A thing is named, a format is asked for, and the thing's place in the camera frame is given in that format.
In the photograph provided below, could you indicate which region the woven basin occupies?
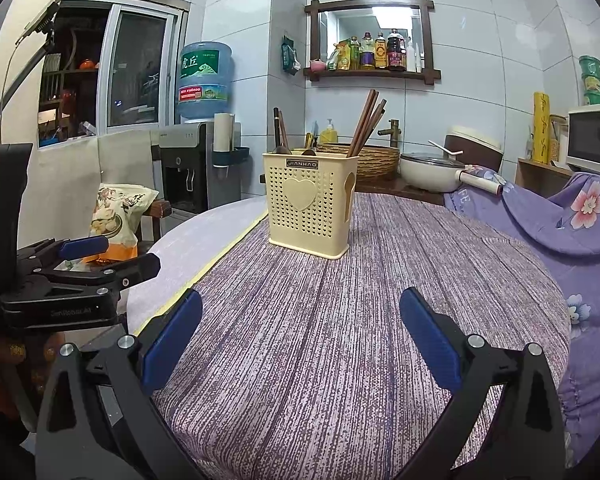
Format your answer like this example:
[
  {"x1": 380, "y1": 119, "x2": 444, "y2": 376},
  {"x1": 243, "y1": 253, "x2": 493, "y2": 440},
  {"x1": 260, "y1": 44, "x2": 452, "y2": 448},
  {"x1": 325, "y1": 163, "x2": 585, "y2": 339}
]
[{"x1": 316, "y1": 142, "x2": 400, "y2": 182}]

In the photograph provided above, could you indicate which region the dark wall tray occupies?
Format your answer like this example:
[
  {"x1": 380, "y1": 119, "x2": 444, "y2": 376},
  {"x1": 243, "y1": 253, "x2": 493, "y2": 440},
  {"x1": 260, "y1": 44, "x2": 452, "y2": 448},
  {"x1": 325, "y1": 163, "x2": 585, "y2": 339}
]
[{"x1": 212, "y1": 146, "x2": 248, "y2": 167}]

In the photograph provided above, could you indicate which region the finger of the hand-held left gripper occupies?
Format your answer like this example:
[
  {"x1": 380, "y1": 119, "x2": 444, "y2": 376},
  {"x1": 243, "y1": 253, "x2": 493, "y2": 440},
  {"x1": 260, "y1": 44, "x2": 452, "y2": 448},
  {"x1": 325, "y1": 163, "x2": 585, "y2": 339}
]
[
  {"x1": 17, "y1": 235, "x2": 110, "y2": 275},
  {"x1": 17, "y1": 253, "x2": 161, "y2": 297}
]

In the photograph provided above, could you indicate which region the white pan with glass lid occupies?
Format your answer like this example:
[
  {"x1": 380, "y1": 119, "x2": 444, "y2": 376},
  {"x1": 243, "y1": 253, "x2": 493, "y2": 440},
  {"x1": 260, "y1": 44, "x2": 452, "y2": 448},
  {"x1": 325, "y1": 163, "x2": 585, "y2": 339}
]
[{"x1": 399, "y1": 152, "x2": 504, "y2": 196}]

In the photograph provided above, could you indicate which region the wooden mirror wall shelf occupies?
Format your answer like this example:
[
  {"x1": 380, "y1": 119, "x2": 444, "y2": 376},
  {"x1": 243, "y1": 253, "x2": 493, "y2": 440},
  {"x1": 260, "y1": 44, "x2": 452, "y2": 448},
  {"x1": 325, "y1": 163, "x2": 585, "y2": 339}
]
[{"x1": 304, "y1": 0, "x2": 441, "y2": 86}]

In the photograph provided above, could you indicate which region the white microwave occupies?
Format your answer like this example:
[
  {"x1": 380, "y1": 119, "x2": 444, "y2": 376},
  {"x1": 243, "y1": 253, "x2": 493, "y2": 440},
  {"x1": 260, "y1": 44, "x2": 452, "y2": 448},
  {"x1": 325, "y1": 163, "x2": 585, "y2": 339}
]
[{"x1": 565, "y1": 102, "x2": 600, "y2": 181}]

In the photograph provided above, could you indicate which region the printed snack bag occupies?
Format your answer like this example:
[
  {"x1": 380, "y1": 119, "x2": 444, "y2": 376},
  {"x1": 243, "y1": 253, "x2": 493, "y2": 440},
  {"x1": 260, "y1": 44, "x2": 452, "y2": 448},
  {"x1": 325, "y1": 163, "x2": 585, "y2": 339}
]
[{"x1": 89, "y1": 182, "x2": 160, "y2": 263}]

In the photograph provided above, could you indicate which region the orange packet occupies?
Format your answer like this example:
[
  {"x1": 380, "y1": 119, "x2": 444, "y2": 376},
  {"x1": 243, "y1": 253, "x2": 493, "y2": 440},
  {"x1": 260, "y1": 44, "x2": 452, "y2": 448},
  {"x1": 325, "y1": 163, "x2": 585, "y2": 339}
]
[{"x1": 82, "y1": 242, "x2": 138, "y2": 266}]

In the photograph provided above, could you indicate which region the white paper roll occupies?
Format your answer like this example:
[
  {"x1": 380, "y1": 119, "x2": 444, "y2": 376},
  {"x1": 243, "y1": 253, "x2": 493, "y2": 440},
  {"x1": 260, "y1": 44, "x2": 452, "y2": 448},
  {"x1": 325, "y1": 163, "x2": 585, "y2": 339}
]
[{"x1": 214, "y1": 112, "x2": 233, "y2": 153}]

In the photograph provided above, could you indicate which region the yellow green pouch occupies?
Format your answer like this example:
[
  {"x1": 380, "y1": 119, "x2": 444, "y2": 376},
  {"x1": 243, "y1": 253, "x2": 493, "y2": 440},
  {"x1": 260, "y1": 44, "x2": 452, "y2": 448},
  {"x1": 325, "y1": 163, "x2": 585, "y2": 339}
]
[{"x1": 327, "y1": 40, "x2": 351, "y2": 71}]

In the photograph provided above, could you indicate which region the dark sauce bottle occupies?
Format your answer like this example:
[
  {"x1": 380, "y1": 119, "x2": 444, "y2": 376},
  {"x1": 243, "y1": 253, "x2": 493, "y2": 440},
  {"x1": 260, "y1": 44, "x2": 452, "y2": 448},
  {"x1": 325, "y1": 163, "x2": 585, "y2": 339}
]
[{"x1": 386, "y1": 28, "x2": 407, "y2": 72}]

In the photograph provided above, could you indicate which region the wooden cabinet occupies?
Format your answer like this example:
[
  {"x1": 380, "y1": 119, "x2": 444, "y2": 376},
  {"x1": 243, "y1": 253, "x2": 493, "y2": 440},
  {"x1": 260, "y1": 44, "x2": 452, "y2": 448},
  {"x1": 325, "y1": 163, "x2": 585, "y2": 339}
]
[{"x1": 515, "y1": 157, "x2": 573, "y2": 198}]

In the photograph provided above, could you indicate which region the purple striped tablecloth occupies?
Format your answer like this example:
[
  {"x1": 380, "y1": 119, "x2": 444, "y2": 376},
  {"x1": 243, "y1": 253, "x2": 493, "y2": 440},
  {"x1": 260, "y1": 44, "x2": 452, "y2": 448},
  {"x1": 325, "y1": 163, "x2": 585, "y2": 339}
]
[{"x1": 150, "y1": 192, "x2": 571, "y2": 480}]

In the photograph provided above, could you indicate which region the brown white rice cooker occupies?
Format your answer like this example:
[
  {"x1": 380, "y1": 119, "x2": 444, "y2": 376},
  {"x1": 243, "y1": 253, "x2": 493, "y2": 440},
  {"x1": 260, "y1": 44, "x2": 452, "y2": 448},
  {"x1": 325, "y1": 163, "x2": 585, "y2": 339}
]
[{"x1": 444, "y1": 126, "x2": 505, "y2": 173}]

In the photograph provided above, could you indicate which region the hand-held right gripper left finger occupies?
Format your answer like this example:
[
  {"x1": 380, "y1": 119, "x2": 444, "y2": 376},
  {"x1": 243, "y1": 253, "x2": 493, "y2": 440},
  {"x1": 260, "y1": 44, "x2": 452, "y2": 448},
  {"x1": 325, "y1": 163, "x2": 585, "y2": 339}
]
[{"x1": 35, "y1": 287, "x2": 203, "y2": 480}]

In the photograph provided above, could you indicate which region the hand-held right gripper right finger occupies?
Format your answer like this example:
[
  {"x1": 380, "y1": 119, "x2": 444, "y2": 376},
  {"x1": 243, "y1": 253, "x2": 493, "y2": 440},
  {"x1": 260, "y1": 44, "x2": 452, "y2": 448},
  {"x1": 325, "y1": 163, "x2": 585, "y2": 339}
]
[{"x1": 399, "y1": 287, "x2": 567, "y2": 480}]

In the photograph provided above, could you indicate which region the purple floral cloth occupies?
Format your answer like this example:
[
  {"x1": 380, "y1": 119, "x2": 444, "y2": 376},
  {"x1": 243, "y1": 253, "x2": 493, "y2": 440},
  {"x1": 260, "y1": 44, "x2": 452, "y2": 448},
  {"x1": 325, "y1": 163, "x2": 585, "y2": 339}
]
[{"x1": 442, "y1": 167, "x2": 600, "y2": 466}]

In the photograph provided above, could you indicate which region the wooden chair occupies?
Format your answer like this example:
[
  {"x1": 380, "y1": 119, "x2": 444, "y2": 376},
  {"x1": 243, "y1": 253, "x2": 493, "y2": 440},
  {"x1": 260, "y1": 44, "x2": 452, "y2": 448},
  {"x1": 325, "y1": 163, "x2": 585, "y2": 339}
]
[{"x1": 137, "y1": 199, "x2": 173, "y2": 241}]

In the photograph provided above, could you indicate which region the sliding window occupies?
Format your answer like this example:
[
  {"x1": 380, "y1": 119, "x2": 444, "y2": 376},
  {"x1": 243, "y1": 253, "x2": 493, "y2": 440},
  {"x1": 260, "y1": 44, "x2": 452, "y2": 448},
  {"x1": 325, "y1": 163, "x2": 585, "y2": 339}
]
[{"x1": 37, "y1": 0, "x2": 191, "y2": 148}]

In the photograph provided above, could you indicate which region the blue water jug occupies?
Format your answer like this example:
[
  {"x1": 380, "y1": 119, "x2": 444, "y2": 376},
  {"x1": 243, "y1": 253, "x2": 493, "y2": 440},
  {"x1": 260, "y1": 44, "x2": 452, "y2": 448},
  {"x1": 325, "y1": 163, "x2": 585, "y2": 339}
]
[{"x1": 176, "y1": 41, "x2": 234, "y2": 123}]

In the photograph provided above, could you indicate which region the grey water dispenser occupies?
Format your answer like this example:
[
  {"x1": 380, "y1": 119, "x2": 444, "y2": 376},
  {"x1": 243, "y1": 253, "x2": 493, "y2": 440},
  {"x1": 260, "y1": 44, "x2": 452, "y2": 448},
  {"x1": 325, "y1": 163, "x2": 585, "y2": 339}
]
[{"x1": 152, "y1": 121, "x2": 241, "y2": 221}]

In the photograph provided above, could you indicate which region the green wall packet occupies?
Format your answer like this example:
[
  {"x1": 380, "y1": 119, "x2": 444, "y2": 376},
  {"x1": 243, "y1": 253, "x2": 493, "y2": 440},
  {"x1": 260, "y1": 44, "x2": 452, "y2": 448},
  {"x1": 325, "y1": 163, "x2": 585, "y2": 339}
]
[{"x1": 281, "y1": 35, "x2": 302, "y2": 76}]

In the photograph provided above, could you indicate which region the white ladle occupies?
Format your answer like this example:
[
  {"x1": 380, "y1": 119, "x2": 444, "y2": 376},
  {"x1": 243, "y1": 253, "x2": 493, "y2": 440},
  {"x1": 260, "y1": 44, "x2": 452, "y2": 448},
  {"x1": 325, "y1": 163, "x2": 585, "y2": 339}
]
[{"x1": 427, "y1": 140, "x2": 465, "y2": 157}]

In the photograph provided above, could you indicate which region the bronze faucet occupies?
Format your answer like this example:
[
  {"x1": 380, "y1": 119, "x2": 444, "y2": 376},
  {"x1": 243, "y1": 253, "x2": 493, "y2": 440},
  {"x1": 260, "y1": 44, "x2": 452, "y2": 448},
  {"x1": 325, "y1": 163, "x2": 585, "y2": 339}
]
[{"x1": 377, "y1": 119, "x2": 402, "y2": 148}]

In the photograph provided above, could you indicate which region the cream plastic utensil holder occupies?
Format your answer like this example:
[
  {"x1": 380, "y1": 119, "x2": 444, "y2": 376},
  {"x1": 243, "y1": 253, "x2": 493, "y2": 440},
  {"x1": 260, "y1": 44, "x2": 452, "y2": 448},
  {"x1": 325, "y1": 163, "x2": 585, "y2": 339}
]
[{"x1": 261, "y1": 150, "x2": 358, "y2": 261}]

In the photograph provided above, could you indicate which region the beige panel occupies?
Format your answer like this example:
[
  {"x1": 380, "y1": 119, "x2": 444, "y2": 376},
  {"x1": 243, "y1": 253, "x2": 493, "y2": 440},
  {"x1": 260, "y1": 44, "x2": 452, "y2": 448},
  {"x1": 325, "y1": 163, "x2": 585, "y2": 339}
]
[{"x1": 17, "y1": 130, "x2": 158, "y2": 251}]

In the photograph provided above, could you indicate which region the yellow roll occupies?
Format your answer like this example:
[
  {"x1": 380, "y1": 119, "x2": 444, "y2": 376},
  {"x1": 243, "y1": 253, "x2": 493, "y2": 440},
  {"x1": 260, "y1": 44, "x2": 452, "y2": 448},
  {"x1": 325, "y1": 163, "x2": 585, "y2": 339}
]
[{"x1": 532, "y1": 91, "x2": 552, "y2": 165}]

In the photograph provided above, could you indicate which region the purple label bottle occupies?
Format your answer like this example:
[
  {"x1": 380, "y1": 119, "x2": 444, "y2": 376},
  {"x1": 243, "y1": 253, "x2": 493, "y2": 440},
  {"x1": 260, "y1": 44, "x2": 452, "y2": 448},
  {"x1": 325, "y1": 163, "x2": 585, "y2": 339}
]
[{"x1": 360, "y1": 31, "x2": 376, "y2": 70}]

